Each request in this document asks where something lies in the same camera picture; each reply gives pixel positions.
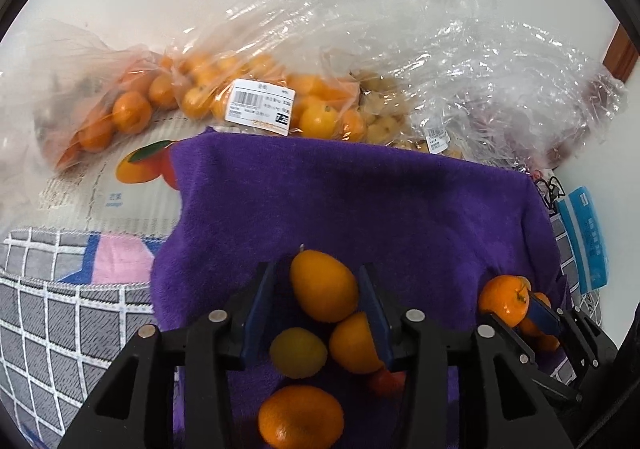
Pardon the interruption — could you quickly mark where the small orange mandarin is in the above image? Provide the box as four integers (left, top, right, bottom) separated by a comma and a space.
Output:
477, 275, 529, 328

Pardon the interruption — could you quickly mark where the small orange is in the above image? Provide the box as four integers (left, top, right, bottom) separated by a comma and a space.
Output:
329, 311, 384, 374

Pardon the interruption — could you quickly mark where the small red tomato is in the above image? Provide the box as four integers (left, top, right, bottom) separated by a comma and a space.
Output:
369, 368, 406, 399

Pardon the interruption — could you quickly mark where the yellow small fruit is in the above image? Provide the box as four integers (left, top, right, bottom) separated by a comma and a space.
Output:
269, 328, 328, 379

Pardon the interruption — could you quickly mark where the round orange mandarin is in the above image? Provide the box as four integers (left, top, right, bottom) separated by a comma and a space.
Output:
290, 250, 359, 323

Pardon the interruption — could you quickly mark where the large mandarin orange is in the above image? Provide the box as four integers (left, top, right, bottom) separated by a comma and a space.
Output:
258, 385, 345, 448

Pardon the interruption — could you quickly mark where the small orange kumquat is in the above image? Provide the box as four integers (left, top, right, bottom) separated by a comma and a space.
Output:
537, 334, 560, 354

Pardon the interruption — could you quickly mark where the purple towel tray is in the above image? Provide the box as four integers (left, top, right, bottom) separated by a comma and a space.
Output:
151, 130, 568, 331

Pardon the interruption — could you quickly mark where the blue tissue pack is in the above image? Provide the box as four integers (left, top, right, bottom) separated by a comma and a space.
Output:
556, 186, 608, 294

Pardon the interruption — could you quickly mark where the fruit print cardboard box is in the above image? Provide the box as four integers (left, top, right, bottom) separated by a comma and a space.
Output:
34, 113, 205, 238

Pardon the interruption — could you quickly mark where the grey checked blanket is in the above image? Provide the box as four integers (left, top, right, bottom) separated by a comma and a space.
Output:
1, 228, 163, 448

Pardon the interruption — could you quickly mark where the clear bag of red fruit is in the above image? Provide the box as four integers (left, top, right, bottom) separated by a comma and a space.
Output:
414, 20, 627, 172

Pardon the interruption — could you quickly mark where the clear bag of mandarins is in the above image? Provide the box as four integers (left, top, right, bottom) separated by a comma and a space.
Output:
1, 20, 186, 172

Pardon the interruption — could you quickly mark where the clear bag of kumquats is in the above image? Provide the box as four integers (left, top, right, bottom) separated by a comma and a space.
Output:
174, 0, 476, 151

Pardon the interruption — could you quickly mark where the brown wooden door frame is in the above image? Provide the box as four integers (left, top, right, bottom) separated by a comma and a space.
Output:
603, 24, 639, 83

